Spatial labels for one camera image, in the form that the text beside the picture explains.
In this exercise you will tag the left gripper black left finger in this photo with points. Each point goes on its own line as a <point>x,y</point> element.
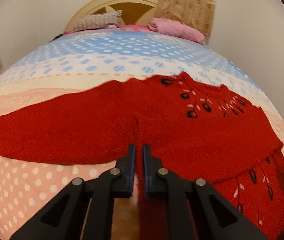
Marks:
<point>83,209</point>

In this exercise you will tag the cream wooden headboard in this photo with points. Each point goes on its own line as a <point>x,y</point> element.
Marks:
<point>138,12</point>

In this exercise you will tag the polka dot bed sheet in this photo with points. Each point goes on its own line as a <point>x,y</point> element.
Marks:
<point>82,61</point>

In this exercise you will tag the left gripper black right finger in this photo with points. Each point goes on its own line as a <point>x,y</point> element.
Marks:
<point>194,209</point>

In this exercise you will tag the red knitted embroidered sweater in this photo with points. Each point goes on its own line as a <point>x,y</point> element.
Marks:
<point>197,130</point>

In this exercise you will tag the pink folded blanket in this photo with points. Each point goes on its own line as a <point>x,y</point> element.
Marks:
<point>176,29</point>

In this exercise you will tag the striped grey pillow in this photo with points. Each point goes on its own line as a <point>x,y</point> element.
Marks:
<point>97,21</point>

